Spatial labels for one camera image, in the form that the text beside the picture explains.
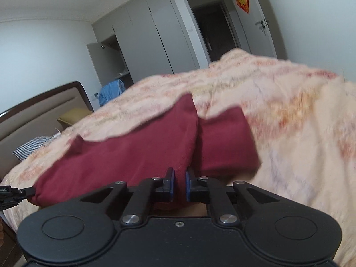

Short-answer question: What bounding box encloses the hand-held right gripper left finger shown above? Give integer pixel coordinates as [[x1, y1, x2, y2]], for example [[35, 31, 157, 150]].
[[79, 167, 176, 227]]

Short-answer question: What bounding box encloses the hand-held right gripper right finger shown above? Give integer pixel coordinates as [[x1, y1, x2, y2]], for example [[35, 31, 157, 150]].
[[185, 171, 281, 227]]

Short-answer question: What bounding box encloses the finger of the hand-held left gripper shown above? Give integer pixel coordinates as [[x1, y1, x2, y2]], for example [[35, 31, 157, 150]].
[[0, 185, 37, 211]]

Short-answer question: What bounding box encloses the dark red long-sleeved sweater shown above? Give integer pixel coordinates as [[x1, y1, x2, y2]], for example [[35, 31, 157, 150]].
[[29, 93, 261, 210]]

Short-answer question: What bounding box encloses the blue clothes pile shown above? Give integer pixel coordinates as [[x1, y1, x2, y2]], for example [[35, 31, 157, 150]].
[[99, 78, 126, 107]]

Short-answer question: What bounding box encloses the houndstooth pillow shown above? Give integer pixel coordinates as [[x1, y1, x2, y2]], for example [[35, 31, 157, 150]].
[[13, 135, 54, 161]]

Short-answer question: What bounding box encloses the brown and beige bed headboard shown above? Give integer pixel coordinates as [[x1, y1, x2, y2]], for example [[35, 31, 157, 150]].
[[0, 81, 95, 184]]

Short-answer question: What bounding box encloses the olive green pillow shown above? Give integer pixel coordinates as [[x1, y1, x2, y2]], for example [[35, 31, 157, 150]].
[[56, 108, 94, 133]]

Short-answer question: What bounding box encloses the bed with floral duvet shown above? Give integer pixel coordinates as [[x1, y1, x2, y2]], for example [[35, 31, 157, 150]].
[[0, 48, 356, 267]]

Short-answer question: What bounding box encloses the grey wardrobe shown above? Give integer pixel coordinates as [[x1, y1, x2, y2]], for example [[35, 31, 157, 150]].
[[86, 0, 208, 90]]

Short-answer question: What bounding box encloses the white room door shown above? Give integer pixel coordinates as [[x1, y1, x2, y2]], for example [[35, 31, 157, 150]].
[[222, 0, 279, 59]]

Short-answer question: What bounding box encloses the black door handle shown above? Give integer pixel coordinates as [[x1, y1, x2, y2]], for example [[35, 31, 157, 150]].
[[254, 19, 269, 36]]

